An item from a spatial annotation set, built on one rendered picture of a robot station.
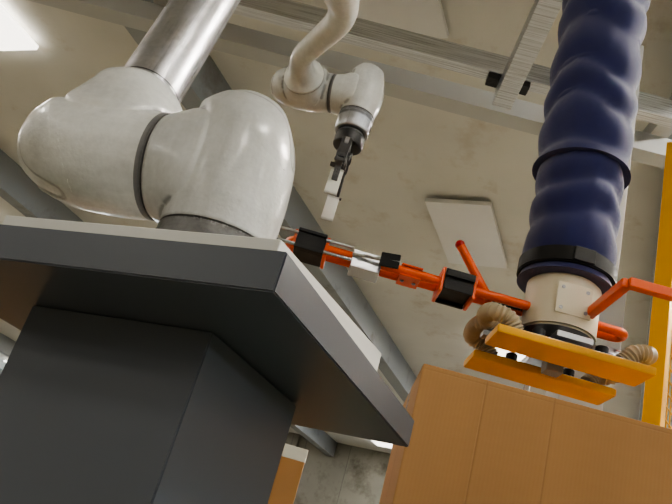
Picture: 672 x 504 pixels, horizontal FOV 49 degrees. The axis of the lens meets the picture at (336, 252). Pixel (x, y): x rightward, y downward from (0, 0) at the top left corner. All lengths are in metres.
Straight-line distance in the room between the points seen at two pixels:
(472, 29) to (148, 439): 4.52
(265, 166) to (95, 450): 0.41
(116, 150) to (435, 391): 0.77
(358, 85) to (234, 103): 0.93
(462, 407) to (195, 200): 0.73
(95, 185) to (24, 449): 0.37
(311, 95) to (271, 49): 2.43
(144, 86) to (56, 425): 0.50
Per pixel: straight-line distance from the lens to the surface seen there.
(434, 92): 4.26
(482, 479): 1.45
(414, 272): 1.70
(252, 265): 0.65
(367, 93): 1.90
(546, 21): 3.51
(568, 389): 1.85
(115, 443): 0.80
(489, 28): 5.07
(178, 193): 0.97
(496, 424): 1.47
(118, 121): 1.05
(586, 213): 1.81
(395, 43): 4.00
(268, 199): 0.97
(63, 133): 1.07
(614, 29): 2.15
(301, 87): 1.90
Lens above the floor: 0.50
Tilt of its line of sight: 24 degrees up
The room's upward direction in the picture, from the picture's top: 16 degrees clockwise
